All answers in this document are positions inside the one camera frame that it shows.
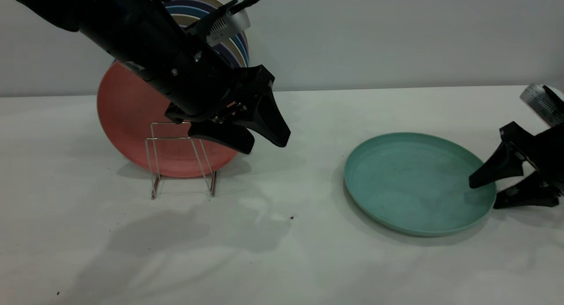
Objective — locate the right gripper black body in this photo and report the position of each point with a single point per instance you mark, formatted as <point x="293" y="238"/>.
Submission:
<point x="546" y="155"/>

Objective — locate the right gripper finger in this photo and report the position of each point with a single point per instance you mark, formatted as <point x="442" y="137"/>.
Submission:
<point x="498" y="168"/>
<point x="524" y="197"/>

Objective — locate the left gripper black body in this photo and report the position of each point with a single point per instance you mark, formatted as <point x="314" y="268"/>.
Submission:
<point x="224" y="98"/>

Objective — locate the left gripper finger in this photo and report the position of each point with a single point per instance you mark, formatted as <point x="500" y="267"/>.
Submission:
<point x="269" y="124"/>
<point x="224" y="137"/>

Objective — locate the green plate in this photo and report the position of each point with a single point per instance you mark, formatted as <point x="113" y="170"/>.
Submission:
<point x="410" y="186"/>

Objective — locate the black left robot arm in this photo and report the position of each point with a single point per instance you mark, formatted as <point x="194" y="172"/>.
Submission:
<point x="110" y="18"/>

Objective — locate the teal blue plate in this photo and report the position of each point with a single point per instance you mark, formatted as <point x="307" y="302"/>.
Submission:
<point x="185" y="9"/>

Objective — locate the pink plate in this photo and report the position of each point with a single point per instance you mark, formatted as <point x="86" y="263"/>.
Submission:
<point x="128" y="115"/>

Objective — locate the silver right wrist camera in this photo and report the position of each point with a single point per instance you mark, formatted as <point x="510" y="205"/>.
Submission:
<point x="542" y="102"/>

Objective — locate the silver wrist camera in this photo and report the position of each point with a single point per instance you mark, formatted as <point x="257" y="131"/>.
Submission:
<point x="233" y="23"/>
<point x="542" y="102"/>

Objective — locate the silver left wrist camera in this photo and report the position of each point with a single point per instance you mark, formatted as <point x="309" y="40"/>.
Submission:
<point x="233" y="23"/>

